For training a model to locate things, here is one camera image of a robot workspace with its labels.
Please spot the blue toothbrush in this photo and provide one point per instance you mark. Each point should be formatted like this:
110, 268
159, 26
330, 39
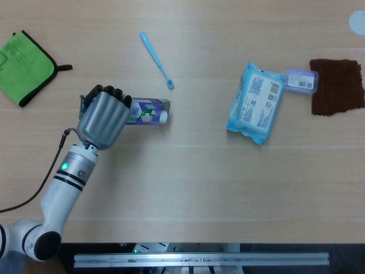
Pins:
157, 60

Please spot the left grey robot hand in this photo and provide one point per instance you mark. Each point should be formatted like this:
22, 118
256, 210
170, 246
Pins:
104, 117

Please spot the purple toothpaste box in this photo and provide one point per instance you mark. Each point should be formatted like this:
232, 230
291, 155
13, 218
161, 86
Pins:
148, 112

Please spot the green microfiber cloth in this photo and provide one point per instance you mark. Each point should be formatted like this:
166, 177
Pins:
24, 71

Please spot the brown towel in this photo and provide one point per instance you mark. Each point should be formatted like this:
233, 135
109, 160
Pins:
336, 87

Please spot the blue wet wipes pack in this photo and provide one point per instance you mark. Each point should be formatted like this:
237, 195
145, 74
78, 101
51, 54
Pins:
256, 104

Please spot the aluminium rail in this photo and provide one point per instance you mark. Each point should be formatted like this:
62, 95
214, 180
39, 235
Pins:
201, 259

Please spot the purple soap box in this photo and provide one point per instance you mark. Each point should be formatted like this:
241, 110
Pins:
300, 81

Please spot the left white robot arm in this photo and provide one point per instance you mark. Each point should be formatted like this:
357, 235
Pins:
54, 199

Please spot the round white table cap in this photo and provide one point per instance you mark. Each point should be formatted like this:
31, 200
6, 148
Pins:
357, 22

